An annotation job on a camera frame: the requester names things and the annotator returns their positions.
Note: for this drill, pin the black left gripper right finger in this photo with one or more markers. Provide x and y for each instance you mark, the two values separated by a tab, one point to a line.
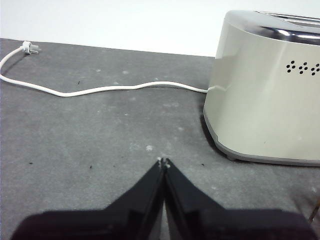
212	225

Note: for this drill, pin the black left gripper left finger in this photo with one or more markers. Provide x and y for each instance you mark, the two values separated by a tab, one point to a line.
112	225

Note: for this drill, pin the cream and chrome toaster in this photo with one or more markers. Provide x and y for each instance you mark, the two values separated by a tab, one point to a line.
262	100

